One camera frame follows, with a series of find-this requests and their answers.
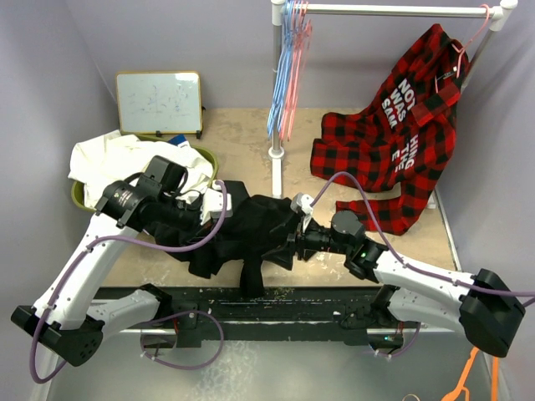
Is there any pink wire hanger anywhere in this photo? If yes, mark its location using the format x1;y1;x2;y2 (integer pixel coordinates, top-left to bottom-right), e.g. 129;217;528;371
279;1;313;141

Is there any white metal clothes rack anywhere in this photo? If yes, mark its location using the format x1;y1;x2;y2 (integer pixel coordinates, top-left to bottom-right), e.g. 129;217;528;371
267;0;518;199

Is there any olive green laundry basket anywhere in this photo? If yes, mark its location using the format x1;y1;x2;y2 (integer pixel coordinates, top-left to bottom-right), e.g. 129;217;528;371
69;133;221;214

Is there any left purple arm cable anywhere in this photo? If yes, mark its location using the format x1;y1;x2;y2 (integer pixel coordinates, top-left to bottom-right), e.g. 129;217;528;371
29;180;229;384

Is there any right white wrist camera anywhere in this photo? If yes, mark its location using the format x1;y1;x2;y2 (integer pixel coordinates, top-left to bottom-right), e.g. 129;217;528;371
290;192;314;231

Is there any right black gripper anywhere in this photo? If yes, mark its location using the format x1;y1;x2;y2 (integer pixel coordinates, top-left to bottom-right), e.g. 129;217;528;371
262;211;350;271

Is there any white cloth in basket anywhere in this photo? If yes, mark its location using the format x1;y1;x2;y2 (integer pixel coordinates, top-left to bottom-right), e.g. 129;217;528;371
68;129;214;210

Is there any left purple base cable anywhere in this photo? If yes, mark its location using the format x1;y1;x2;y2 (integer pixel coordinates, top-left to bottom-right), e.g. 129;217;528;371
140;307;226;369

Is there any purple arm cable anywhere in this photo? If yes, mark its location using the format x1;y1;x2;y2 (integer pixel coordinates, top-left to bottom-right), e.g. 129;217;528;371
29;180;229;384
308;170;535;298

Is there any red black plaid shirt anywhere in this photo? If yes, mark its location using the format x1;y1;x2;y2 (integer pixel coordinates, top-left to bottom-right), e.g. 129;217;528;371
310;23;464;236

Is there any orange plastic hanger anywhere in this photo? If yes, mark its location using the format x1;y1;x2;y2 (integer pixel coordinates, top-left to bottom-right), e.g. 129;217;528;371
441;347;500;401

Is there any blue wire hanger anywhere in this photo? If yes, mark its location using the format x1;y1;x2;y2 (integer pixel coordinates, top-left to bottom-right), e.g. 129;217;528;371
267;1;295;140

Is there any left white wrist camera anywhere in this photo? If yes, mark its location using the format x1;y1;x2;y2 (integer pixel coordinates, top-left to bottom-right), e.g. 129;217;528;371
200;180;232;225

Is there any pink hanger holding plaid shirt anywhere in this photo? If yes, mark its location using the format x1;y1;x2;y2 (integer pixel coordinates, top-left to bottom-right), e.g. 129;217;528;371
434;3;491;92

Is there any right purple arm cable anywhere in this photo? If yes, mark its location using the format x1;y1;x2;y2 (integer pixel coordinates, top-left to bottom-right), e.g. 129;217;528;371
308;170;535;298

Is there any small whiteboard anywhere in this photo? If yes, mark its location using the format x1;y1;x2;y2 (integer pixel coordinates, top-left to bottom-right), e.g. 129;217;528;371
115;71;203;139

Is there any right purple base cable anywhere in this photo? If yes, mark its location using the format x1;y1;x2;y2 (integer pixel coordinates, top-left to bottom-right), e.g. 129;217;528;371
371;321;426;361

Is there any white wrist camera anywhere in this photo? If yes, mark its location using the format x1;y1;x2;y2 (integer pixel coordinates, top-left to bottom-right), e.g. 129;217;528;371
290;192;314;231
200;180;232;225

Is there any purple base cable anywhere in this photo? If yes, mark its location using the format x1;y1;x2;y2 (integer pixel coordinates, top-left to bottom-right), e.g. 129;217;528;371
371;321;426;361
140;307;226;369

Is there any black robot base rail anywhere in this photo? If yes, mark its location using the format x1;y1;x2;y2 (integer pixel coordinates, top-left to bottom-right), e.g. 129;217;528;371
123;286;421;348

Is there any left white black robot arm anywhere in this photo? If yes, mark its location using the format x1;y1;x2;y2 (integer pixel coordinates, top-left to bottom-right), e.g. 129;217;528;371
11;156;200;367

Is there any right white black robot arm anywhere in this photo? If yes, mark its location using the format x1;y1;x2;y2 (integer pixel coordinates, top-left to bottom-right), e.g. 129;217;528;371
263;211;526;358

